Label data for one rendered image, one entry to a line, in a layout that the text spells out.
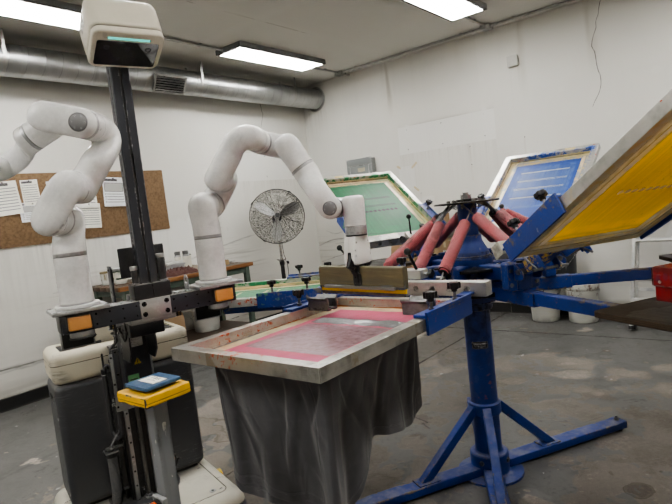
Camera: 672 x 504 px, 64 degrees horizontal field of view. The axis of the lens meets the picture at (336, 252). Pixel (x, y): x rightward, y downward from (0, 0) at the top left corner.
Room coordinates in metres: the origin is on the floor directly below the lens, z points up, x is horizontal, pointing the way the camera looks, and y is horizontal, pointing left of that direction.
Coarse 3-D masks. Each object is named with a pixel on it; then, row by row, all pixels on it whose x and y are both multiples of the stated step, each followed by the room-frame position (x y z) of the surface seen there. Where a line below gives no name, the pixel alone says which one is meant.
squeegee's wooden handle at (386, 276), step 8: (320, 272) 1.93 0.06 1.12; (328, 272) 1.91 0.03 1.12; (336, 272) 1.88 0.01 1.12; (344, 272) 1.86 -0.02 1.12; (360, 272) 1.82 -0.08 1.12; (368, 272) 1.79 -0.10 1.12; (376, 272) 1.77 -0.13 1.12; (384, 272) 1.75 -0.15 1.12; (392, 272) 1.73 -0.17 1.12; (400, 272) 1.71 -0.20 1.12; (320, 280) 1.93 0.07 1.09; (328, 280) 1.91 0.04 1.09; (336, 280) 1.89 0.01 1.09; (344, 280) 1.86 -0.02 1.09; (352, 280) 1.84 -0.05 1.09; (368, 280) 1.80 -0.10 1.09; (376, 280) 1.78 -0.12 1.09; (384, 280) 1.76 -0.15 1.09; (392, 280) 1.74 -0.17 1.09; (400, 280) 1.72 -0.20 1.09; (400, 288) 1.72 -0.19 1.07
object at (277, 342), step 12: (336, 312) 2.00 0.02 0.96; (348, 312) 1.98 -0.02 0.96; (360, 312) 1.95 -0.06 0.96; (372, 312) 1.93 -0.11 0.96; (300, 324) 1.86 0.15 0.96; (312, 324) 1.84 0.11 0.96; (324, 324) 1.81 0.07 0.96; (336, 324) 1.79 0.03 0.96; (348, 324) 1.77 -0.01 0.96; (264, 336) 1.74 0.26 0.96; (276, 336) 1.72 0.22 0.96; (288, 336) 1.70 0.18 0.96; (300, 336) 1.68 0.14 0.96; (312, 336) 1.66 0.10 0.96; (240, 348) 1.61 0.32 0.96; (252, 348) 1.59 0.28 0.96; (264, 348) 1.58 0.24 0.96; (276, 348) 1.56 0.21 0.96; (288, 348) 1.54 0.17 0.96
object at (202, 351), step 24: (288, 312) 1.92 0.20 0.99; (312, 312) 2.00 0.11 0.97; (216, 336) 1.66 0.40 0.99; (240, 336) 1.73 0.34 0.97; (384, 336) 1.42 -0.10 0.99; (408, 336) 1.50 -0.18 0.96; (192, 360) 1.50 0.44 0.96; (216, 360) 1.43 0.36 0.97; (240, 360) 1.37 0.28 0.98; (264, 360) 1.31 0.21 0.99; (288, 360) 1.29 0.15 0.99; (336, 360) 1.25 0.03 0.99; (360, 360) 1.32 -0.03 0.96
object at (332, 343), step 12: (384, 312) 1.90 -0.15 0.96; (396, 312) 1.88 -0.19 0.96; (324, 336) 1.64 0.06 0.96; (336, 336) 1.62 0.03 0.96; (348, 336) 1.61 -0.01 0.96; (360, 336) 1.59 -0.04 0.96; (372, 336) 1.57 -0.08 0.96; (300, 348) 1.53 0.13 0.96; (312, 348) 1.51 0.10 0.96; (324, 348) 1.50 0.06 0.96; (336, 348) 1.48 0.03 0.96; (312, 360) 1.39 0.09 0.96
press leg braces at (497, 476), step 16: (464, 416) 2.46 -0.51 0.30; (512, 416) 2.53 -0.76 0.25; (464, 432) 2.43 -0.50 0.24; (544, 432) 2.60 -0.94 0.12; (448, 448) 2.40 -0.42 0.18; (496, 448) 2.28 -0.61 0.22; (432, 464) 2.39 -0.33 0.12; (496, 464) 2.24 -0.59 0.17; (416, 480) 2.38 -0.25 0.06; (432, 480) 2.37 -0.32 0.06; (496, 480) 2.19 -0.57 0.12; (496, 496) 2.14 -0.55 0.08
